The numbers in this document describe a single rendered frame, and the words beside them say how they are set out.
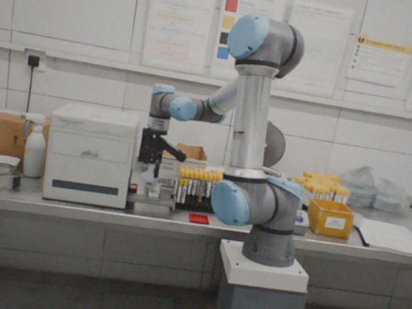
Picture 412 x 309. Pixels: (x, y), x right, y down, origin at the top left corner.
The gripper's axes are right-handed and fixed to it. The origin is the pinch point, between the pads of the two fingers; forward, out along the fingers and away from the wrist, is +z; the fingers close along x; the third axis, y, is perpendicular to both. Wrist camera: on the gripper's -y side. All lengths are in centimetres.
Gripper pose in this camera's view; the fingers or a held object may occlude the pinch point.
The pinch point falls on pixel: (154, 185)
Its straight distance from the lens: 158.0
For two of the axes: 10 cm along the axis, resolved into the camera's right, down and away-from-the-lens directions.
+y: -9.8, -1.5, -1.1
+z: -1.7, 9.6, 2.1
